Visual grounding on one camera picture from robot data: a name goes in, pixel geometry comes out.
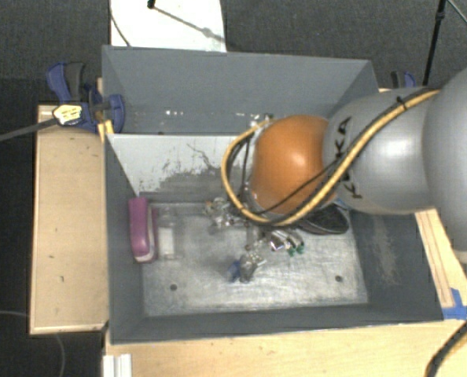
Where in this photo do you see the small blue object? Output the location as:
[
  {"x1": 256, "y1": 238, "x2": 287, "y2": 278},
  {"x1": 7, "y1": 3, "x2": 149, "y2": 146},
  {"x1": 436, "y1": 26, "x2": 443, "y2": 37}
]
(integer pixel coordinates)
[{"x1": 226, "y1": 260, "x2": 243, "y2": 283}]

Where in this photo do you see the clear glass object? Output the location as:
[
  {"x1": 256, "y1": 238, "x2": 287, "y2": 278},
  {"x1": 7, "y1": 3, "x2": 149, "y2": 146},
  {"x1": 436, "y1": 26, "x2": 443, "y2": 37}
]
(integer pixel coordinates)
[{"x1": 202, "y1": 197, "x2": 241, "y2": 228}]

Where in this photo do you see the purple stapler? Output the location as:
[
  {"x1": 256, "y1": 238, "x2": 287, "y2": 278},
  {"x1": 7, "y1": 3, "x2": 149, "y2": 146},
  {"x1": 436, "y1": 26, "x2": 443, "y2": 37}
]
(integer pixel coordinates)
[{"x1": 128, "y1": 196, "x2": 159, "y2": 264}]

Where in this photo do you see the grey metal bin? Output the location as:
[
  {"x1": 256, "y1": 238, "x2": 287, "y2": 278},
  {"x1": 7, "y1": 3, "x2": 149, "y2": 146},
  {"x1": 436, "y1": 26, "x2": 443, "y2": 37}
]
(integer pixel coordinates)
[{"x1": 101, "y1": 45, "x2": 445, "y2": 345}]

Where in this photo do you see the pale wood board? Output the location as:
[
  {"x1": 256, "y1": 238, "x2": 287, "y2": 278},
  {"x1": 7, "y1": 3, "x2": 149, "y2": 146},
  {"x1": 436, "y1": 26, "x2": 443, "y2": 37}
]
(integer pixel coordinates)
[{"x1": 28, "y1": 104, "x2": 111, "y2": 335}]

